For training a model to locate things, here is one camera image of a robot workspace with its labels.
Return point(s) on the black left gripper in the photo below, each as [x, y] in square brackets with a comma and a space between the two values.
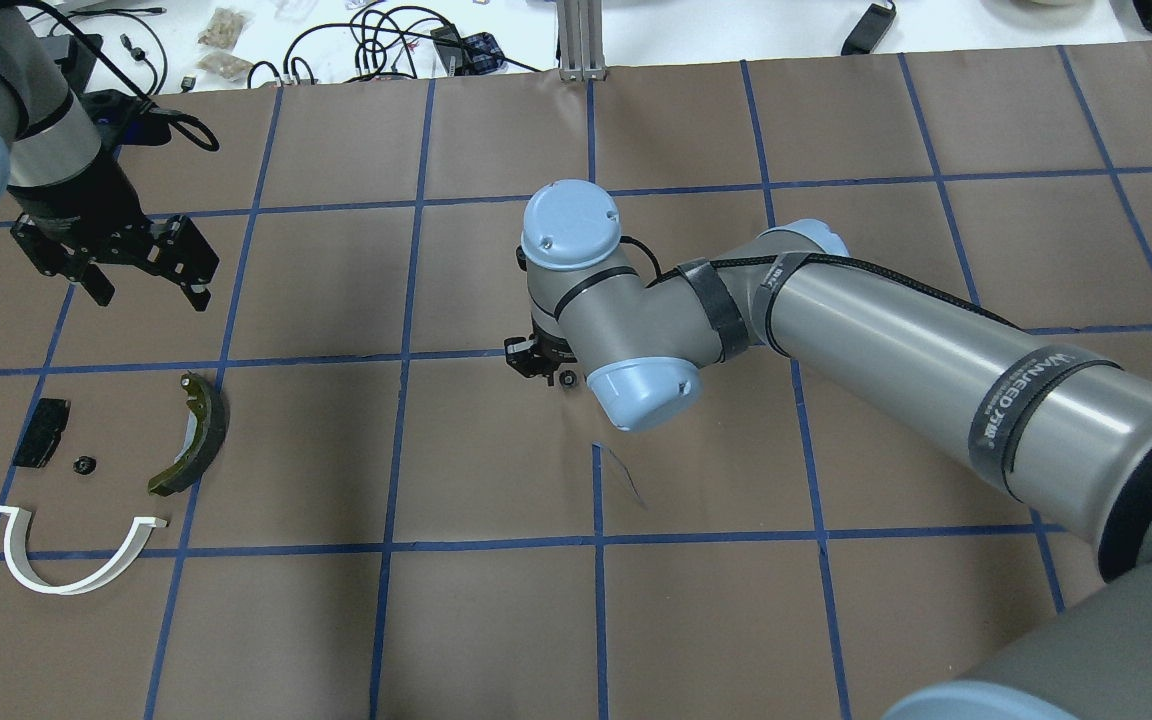
[86, 203]

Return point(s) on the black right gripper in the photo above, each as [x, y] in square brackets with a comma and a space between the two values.
[526, 360]

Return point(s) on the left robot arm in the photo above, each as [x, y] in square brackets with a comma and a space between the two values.
[78, 210]

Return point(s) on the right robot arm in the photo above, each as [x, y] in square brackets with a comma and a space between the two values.
[1063, 430]

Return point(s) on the dark brake shoe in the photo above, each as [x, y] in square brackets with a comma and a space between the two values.
[206, 429]

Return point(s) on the black brake pad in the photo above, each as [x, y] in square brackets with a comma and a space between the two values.
[42, 434]

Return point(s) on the bag of small parts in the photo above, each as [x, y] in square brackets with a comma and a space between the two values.
[223, 29]

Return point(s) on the black power adapter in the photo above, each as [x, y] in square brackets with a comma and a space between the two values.
[870, 29]

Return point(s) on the white curved plastic bracket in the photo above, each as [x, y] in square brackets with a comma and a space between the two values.
[106, 567]

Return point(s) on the aluminium frame post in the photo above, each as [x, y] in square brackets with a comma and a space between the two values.
[580, 36]

